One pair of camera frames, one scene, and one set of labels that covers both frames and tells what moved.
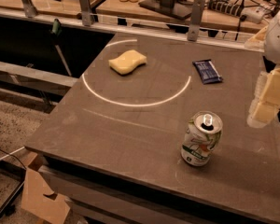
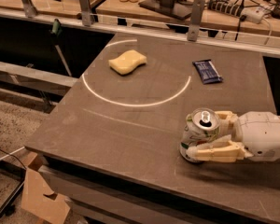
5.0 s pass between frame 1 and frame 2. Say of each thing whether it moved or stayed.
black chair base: stayed
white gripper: moved
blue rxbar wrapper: stayed
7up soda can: stayed
